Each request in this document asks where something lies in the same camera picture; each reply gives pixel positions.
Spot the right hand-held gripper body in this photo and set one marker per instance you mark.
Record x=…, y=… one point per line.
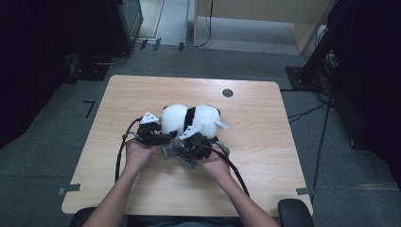
x=197, y=146

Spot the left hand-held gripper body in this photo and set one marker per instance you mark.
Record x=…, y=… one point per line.
x=149, y=132

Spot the panda plush toy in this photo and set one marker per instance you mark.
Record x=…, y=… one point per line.
x=176, y=118

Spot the grey fluffy cloth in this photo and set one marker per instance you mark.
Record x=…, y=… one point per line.
x=186, y=160

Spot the person's left hand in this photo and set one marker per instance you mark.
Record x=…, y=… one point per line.
x=138, y=156

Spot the person's right hand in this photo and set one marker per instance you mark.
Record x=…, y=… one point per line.
x=217, y=165

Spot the dark round table grommet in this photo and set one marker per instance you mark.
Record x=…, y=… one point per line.
x=227, y=93

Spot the black floor tape mark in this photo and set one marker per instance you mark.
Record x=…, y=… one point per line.
x=90, y=107

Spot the person's lap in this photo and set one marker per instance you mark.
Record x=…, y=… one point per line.
x=186, y=222

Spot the black floor plate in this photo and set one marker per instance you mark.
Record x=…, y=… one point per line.
x=90, y=71

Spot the grey floor tape strip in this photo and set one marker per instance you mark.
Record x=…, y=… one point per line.
x=71, y=188
x=304, y=190

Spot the black cabinet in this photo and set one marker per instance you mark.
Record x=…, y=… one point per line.
x=126, y=25

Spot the black chair armrest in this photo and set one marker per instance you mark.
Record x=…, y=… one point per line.
x=80, y=219
x=291, y=213

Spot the black metal stand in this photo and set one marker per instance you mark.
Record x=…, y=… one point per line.
x=299, y=77

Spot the light wooden cabinet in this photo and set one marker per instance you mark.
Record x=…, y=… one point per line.
x=252, y=9

